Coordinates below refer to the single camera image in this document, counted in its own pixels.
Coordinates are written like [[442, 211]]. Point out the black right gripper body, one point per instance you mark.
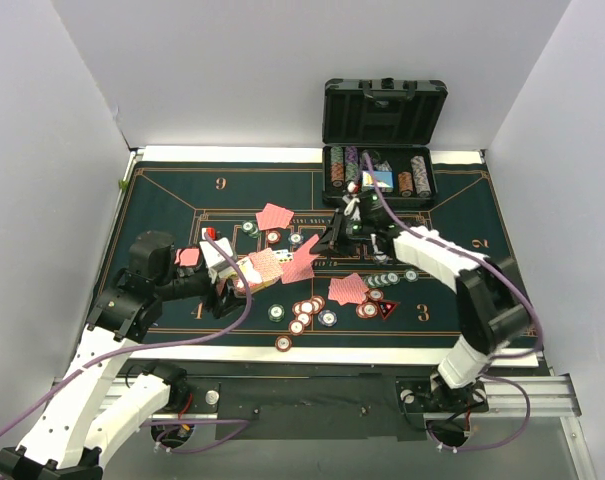
[[340, 233]]

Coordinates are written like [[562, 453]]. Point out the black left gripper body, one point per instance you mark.
[[217, 295]]

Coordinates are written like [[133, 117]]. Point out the face-down card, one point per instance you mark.
[[301, 266]]

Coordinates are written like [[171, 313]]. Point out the face-up community card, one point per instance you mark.
[[283, 255]]

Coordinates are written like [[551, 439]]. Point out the red playing card deck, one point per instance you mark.
[[260, 269]]

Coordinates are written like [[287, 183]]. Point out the green poker chip stack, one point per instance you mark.
[[276, 313]]

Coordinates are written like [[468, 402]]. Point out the moved green chip stack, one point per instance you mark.
[[389, 278]]

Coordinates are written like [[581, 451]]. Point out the red poker chip stack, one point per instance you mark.
[[307, 310]]

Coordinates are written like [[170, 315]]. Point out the blue poker chip stack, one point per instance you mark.
[[327, 318]]

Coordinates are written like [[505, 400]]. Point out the green chips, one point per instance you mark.
[[250, 228]]

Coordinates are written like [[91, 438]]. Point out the moved red chip group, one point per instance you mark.
[[369, 308]]

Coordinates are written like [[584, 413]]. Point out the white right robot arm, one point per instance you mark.
[[492, 309]]

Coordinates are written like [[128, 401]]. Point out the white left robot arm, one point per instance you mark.
[[73, 437]]

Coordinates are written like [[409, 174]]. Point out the blue boxed card deck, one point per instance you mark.
[[384, 180]]

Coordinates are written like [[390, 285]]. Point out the dark green poker table mat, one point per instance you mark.
[[183, 199]]

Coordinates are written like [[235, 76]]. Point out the orange chip row in case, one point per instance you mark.
[[405, 184]]

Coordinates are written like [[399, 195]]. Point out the purple chip row in case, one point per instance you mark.
[[420, 177]]

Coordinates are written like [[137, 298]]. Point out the green orange chip row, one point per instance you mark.
[[337, 167]]

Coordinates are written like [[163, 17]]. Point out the black poker chip case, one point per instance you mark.
[[397, 118]]

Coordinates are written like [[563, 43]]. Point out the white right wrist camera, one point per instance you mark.
[[352, 209]]

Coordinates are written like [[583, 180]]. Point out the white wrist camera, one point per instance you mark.
[[352, 209], [218, 267]]

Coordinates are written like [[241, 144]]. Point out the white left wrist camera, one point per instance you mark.
[[218, 267]]

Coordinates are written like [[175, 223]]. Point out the aluminium front rail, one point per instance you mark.
[[248, 398]]

